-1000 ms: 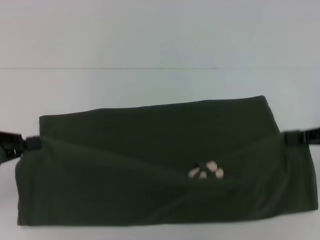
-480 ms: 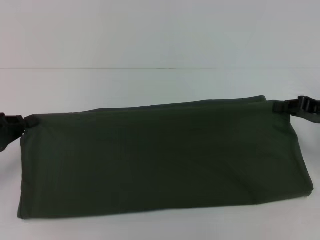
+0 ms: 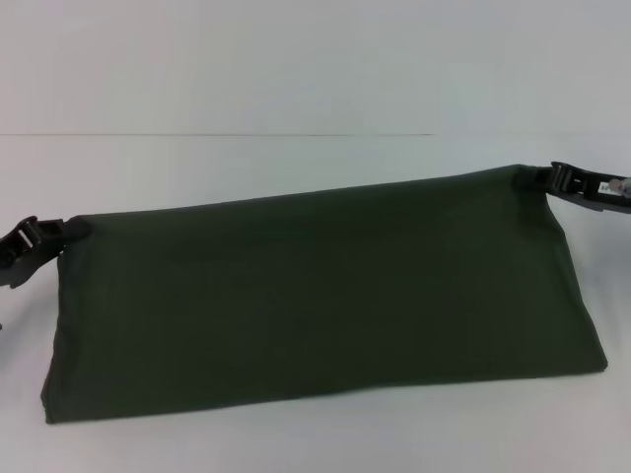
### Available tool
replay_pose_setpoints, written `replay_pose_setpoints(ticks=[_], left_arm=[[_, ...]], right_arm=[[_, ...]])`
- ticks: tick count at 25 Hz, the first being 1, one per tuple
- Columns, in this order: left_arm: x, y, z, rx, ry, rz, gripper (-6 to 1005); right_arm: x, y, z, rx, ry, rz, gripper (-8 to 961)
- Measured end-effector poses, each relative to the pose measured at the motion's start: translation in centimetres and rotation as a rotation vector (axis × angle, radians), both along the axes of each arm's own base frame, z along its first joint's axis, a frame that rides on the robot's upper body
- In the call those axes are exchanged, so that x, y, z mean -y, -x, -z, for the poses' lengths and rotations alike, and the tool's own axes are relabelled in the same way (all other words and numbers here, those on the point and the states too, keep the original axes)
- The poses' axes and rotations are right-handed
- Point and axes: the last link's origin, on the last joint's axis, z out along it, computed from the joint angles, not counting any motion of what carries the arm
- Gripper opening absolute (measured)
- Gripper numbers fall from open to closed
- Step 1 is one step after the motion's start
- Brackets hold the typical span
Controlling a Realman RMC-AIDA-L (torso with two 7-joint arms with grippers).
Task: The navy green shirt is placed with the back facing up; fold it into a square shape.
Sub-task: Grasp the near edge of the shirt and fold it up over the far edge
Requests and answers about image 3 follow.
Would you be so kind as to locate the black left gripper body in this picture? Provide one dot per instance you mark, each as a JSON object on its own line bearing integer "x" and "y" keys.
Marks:
{"x": 15, "y": 258}

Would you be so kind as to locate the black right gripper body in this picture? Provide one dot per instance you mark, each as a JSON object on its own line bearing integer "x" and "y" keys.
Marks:
{"x": 611, "y": 203}

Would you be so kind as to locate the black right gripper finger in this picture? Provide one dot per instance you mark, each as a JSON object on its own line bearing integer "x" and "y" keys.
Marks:
{"x": 562, "y": 178}

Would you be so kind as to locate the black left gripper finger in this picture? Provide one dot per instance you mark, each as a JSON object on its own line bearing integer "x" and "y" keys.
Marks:
{"x": 54, "y": 233}

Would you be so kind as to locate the dark green t-shirt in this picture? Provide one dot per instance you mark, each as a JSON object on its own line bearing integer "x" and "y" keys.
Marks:
{"x": 320, "y": 295}

